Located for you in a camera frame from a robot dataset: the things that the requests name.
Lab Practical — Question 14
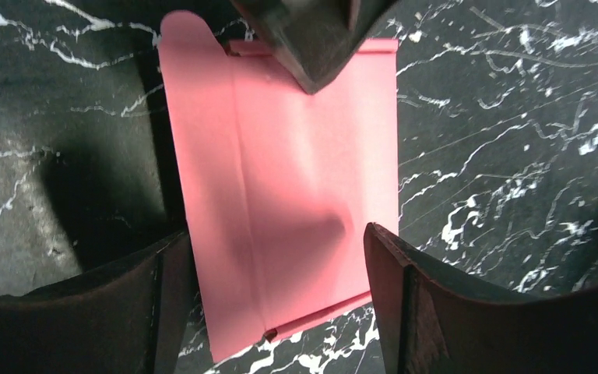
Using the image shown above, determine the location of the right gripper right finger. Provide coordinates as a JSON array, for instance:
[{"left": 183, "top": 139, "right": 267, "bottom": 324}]
[{"left": 364, "top": 223, "right": 598, "bottom": 373}]

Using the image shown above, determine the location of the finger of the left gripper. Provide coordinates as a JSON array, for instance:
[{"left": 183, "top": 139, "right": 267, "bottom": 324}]
[{"left": 231, "top": 0, "right": 396, "bottom": 94}]

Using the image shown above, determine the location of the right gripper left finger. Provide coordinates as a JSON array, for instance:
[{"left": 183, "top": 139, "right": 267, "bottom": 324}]
[{"left": 0, "top": 232, "right": 193, "bottom": 373}]

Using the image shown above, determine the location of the pink paper box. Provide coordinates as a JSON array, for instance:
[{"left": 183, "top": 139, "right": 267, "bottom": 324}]
[{"left": 158, "top": 11, "right": 399, "bottom": 362}]

